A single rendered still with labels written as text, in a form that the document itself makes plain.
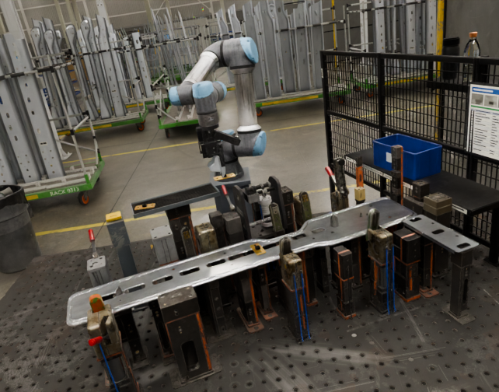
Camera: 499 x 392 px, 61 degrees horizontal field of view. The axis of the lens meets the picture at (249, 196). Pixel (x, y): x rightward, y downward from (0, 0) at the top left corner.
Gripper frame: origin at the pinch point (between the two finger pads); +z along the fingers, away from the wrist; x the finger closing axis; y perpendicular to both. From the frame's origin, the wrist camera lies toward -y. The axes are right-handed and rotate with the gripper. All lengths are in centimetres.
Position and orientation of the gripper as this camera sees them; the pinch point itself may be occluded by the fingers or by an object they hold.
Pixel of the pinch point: (223, 173)
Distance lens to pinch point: 166.4
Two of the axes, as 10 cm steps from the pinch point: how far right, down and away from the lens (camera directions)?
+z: 1.4, 9.1, 3.9
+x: 2.7, 3.4, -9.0
